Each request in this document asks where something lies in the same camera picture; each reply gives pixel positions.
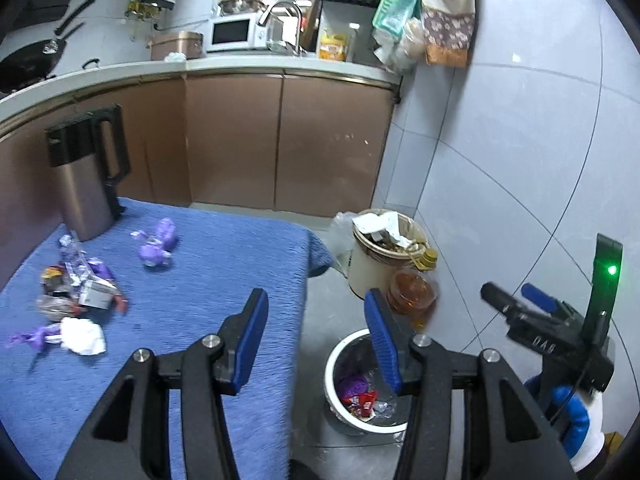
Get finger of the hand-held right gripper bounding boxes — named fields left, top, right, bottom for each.
left=521, top=283, right=568, bottom=317
left=481, top=282, right=526, bottom=321

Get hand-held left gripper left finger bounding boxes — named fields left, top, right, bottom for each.
left=54, top=287, right=271, bottom=480

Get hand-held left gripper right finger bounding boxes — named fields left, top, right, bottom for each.
left=364, top=287, right=581, bottom=480

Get white trash bin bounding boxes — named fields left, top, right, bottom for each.
left=324, top=328, right=426, bottom=436

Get small white box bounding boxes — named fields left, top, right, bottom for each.
left=77, top=277, right=119, bottom=311

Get white tissue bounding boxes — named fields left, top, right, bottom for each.
left=60, top=317, right=107, bottom=356

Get brown snack packet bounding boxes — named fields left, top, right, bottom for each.
left=36, top=294, right=81, bottom=322

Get silver foil wrapper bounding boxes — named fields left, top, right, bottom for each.
left=59, top=234, right=85, bottom=262

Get long purple wrapper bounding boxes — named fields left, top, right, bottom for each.
left=7, top=324, right=63, bottom=354

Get person's right hand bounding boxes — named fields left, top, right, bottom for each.
left=524, top=374, right=609, bottom=474

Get oil bottle with yellow cap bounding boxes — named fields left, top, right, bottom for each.
left=387, top=245, right=441, bottom=332

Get blue towel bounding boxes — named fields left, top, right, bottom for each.
left=0, top=196, right=335, bottom=480

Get beige bucket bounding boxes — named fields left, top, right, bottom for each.
left=347, top=208, right=432, bottom=301

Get clear plastic bag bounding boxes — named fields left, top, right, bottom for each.
left=329, top=211, right=357, bottom=279

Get paper scraps in bucket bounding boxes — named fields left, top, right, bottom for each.
left=352, top=211, right=431, bottom=257

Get brown kitchen cabinet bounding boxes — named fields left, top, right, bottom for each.
left=0, top=71, right=398, bottom=288

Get steel electric kettle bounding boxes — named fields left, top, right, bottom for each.
left=45, top=104, right=132, bottom=242

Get white plastic bag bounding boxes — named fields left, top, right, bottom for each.
left=374, top=17, right=427, bottom=74

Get white kitchen countertop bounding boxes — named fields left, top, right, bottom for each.
left=0, top=54, right=404, bottom=128

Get patterned hanging cloth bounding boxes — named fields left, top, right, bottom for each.
left=420, top=0, right=476, bottom=67

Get yellow packet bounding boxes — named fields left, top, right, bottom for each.
left=317, top=27, right=349, bottom=61

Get brown rice cooker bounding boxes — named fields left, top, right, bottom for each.
left=150, top=31, right=205, bottom=60

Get white microwave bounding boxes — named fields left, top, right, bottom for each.
left=206, top=16, right=272, bottom=54

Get green plastic basket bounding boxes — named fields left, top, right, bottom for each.
left=372, top=0, right=422, bottom=42

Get steel faucet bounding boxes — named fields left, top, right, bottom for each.
left=257, top=1, right=307, bottom=56

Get steel pot with lid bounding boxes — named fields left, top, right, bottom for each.
left=218, top=0, right=267, bottom=15

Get water heater pipes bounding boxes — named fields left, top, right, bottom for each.
left=124, top=1, right=163, bottom=28

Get black frying pan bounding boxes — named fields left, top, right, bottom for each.
left=0, top=22, right=87, bottom=95

